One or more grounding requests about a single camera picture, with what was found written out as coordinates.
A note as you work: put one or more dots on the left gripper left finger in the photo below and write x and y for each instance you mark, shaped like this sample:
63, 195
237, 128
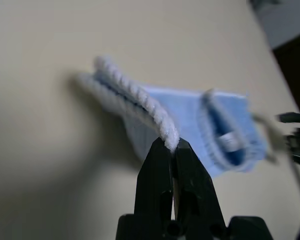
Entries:
152, 180

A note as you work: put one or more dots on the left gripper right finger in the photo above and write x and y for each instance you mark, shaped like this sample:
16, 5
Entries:
195, 190

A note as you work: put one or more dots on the light blue towel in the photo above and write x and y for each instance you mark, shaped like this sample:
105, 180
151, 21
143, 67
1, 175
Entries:
185, 112

